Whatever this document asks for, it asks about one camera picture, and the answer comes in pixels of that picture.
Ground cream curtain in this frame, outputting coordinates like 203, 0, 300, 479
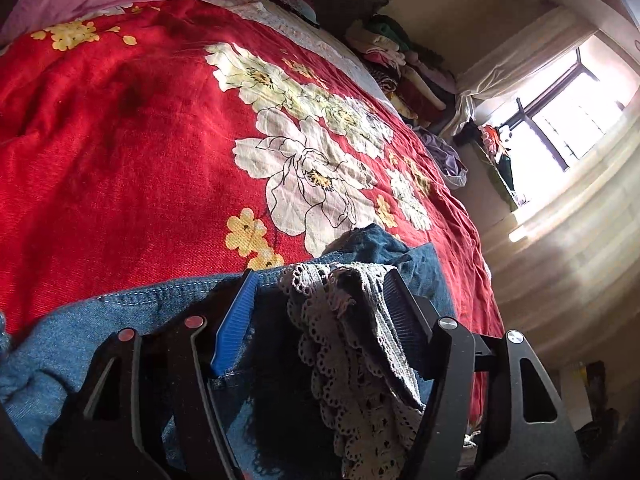
452, 7, 601, 136

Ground green cloth on windowsill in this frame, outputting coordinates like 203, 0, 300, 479
475, 122, 529, 211

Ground blue denim pants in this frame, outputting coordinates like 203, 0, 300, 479
0, 223, 456, 480

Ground red floral bedsheet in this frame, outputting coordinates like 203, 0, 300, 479
0, 0, 506, 406

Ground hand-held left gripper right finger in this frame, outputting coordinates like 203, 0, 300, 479
382, 267, 586, 480

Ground white lace cover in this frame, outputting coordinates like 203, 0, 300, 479
210, 0, 396, 106

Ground purple cloth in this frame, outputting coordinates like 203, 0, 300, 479
415, 126, 469, 191

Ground pile of folded clothes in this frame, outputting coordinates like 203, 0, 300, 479
345, 14, 458, 131

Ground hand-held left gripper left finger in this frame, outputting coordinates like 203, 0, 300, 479
42, 269, 261, 480

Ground window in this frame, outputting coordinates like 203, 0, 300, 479
495, 35, 640, 173

